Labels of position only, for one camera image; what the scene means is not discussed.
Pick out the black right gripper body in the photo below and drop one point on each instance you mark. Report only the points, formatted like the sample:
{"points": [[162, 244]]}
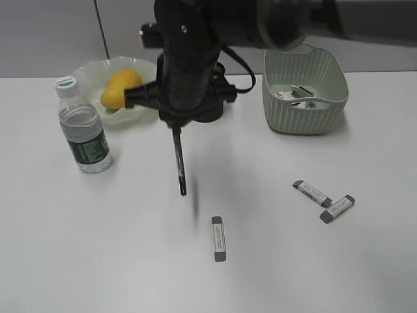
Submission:
{"points": [[190, 53]]}

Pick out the black marker pen blue label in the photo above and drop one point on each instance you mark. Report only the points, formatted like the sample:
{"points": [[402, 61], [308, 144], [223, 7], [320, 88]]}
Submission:
{"points": [[179, 159]]}

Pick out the yellow mango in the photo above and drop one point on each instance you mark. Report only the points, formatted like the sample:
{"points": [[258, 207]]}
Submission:
{"points": [[113, 96]]}

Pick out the white waste paper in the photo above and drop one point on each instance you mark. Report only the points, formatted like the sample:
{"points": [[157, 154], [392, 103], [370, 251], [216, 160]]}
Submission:
{"points": [[295, 93]]}

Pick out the clear water bottle green label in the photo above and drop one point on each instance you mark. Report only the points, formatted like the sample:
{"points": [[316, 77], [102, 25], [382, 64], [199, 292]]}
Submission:
{"points": [[82, 128]]}

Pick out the grey white eraser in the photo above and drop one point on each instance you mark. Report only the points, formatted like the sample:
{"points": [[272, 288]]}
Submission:
{"points": [[218, 238], [337, 209], [312, 193]]}

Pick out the black mesh pen holder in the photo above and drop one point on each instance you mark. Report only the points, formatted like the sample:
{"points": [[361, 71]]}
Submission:
{"points": [[211, 108]]}

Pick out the pale green wavy glass plate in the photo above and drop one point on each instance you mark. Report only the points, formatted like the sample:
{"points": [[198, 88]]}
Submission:
{"points": [[93, 78]]}

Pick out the pale green plastic basket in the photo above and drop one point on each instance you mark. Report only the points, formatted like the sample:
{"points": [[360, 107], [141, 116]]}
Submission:
{"points": [[314, 68]]}

